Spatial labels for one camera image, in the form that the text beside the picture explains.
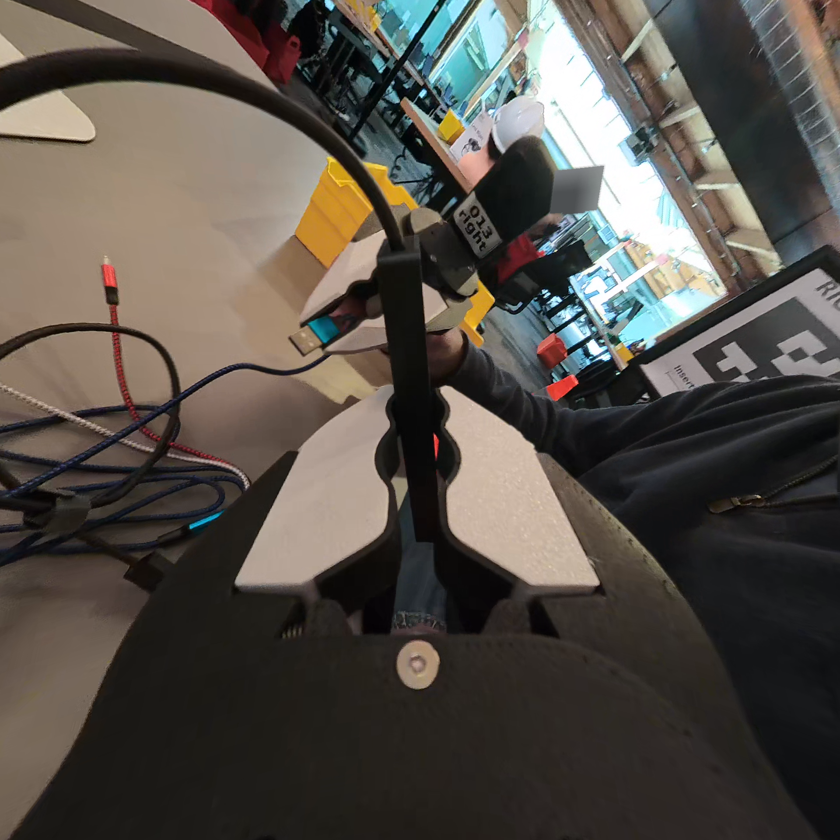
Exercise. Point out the black white marker board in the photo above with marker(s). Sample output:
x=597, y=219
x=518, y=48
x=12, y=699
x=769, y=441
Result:
x=761, y=355

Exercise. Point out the wooden desk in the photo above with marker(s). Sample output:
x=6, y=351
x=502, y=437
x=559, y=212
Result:
x=440, y=151

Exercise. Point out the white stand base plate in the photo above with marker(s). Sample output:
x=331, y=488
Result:
x=40, y=118

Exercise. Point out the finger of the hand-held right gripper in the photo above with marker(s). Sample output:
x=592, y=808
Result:
x=440, y=315
x=357, y=282

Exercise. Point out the black usb hub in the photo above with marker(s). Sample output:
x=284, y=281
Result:
x=410, y=394

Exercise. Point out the yellow plastic bin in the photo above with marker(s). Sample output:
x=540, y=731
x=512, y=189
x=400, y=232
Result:
x=341, y=210
x=453, y=127

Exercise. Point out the person's right forearm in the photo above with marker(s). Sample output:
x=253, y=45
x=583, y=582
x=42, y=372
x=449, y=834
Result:
x=630, y=433

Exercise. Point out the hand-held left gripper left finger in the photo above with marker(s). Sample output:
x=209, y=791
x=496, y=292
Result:
x=322, y=525

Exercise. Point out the orange cone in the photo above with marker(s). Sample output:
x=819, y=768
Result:
x=558, y=355

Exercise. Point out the person's right hand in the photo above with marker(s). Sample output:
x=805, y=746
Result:
x=446, y=355

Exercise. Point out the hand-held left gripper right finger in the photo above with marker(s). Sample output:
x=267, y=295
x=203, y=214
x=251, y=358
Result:
x=519, y=525

